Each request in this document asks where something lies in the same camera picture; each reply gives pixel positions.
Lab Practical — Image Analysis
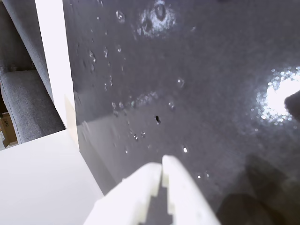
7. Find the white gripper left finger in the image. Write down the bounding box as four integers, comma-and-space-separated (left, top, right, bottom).
83, 161, 164, 225

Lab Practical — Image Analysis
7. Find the dark grey table mat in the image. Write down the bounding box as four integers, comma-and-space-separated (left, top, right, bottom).
62, 0, 300, 225

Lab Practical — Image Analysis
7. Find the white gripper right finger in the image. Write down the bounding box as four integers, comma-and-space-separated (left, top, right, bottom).
162, 154, 221, 225

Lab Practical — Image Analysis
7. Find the brown cardboard box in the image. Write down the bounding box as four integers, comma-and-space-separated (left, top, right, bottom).
0, 112, 19, 149

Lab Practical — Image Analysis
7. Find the grey fabric sofa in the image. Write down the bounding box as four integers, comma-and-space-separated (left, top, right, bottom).
0, 0, 67, 145

